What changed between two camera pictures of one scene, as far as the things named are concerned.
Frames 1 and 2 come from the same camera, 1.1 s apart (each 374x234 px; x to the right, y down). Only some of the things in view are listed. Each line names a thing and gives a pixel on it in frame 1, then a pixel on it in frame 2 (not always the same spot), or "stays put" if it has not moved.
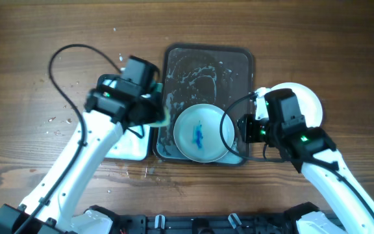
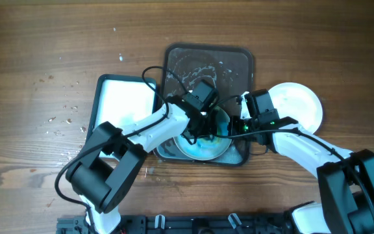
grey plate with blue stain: x=197 y=133 stays put
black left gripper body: x=150 y=110 to x=208 y=126
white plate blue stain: x=309 y=104 stays put
